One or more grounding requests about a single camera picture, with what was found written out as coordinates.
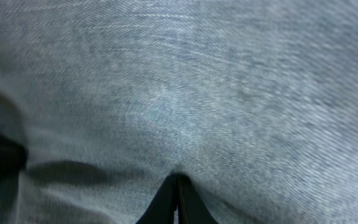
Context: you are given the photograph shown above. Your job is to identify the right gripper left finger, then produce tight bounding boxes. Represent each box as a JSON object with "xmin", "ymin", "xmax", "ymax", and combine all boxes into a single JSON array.
[{"xmin": 136, "ymin": 174, "xmax": 178, "ymax": 224}]

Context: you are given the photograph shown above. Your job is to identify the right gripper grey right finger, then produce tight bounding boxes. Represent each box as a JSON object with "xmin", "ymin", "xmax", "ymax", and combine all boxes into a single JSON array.
[{"xmin": 177, "ymin": 174, "xmax": 218, "ymax": 224}]

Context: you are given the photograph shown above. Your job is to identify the light blue denim jeans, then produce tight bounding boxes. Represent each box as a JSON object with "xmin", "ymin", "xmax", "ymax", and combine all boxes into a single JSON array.
[{"xmin": 0, "ymin": 0, "xmax": 358, "ymax": 223}]

